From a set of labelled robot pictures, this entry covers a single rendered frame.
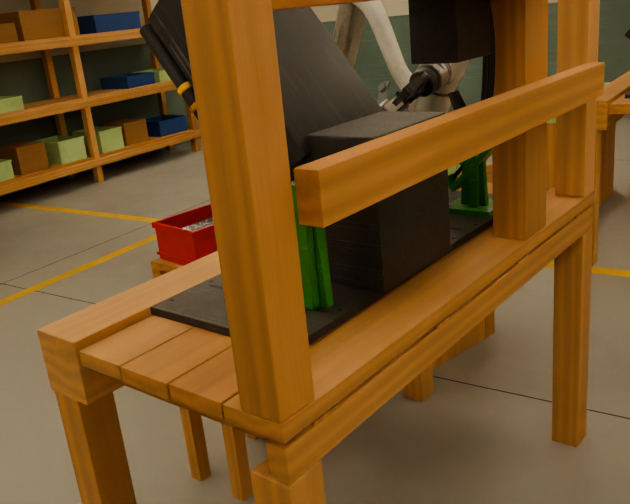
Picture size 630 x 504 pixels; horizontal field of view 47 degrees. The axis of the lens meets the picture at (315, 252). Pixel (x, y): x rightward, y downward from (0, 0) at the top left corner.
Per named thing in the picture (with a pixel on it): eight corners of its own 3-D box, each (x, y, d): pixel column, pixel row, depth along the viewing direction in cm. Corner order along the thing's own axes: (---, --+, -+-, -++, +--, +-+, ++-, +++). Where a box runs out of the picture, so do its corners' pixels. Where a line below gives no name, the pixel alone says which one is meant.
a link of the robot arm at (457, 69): (459, 64, 199) (444, 102, 208) (483, 43, 208) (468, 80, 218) (426, 46, 202) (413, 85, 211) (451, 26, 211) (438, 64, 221)
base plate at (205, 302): (151, 314, 162) (149, 306, 162) (406, 191, 242) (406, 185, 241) (293, 355, 137) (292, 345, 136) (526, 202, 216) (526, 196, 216)
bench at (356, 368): (114, 646, 185) (39, 337, 157) (414, 386, 293) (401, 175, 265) (330, 809, 143) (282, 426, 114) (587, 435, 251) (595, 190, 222)
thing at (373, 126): (318, 280, 167) (303, 134, 156) (389, 240, 189) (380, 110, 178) (385, 293, 156) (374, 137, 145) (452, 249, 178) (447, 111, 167)
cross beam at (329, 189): (298, 224, 111) (292, 168, 109) (586, 94, 206) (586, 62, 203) (324, 228, 108) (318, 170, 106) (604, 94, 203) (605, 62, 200)
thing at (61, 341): (50, 390, 161) (35, 329, 156) (403, 208, 269) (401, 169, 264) (87, 406, 152) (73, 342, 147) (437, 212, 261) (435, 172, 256)
